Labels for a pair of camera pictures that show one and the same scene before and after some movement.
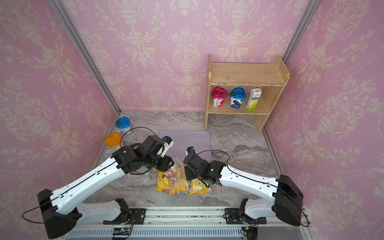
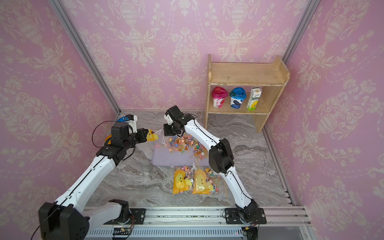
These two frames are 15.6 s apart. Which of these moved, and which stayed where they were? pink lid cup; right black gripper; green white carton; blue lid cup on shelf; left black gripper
Moved: right black gripper; left black gripper
Stayed: pink lid cup; blue lid cup on shelf; green white carton
